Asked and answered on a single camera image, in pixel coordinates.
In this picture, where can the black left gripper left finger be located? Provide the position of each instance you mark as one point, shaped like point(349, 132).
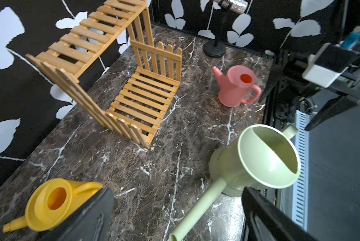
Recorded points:
point(90, 222)

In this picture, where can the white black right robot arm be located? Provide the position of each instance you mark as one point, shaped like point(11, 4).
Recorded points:
point(294, 78)

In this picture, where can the glitter microphone on stand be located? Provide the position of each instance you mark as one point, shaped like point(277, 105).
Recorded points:
point(216, 48)

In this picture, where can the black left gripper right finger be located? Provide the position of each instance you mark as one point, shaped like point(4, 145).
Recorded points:
point(266, 222)

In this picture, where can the light green watering can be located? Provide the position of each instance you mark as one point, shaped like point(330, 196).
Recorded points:
point(261, 157)

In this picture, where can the yellow plastic watering can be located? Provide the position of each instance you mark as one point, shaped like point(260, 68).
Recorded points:
point(52, 203)

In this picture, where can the white slotted cable duct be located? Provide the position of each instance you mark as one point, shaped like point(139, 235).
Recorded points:
point(301, 188)

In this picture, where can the pink plastic watering can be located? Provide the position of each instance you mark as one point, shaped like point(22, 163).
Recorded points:
point(237, 86)

